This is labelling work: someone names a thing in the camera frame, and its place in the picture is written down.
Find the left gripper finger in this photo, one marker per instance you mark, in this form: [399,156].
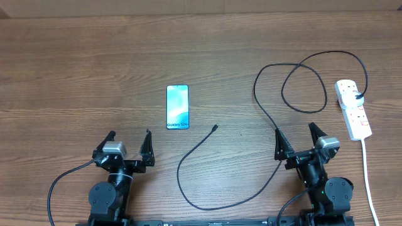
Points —
[146,151]
[109,137]

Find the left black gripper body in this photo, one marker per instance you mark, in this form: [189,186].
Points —
[135,166]

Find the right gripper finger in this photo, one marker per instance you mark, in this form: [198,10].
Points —
[283,147]
[315,132]

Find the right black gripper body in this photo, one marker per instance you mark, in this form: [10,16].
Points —
[296,159]

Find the Samsung Galaxy smartphone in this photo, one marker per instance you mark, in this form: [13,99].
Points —
[177,107]

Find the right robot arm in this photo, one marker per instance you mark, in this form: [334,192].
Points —
[329,197]

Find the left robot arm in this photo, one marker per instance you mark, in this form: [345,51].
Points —
[109,199]

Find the white charger plug adapter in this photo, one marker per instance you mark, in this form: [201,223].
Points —
[351,100]

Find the white power strip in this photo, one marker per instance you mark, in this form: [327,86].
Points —
[355,119]

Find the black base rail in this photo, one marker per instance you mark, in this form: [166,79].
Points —
[213,223]

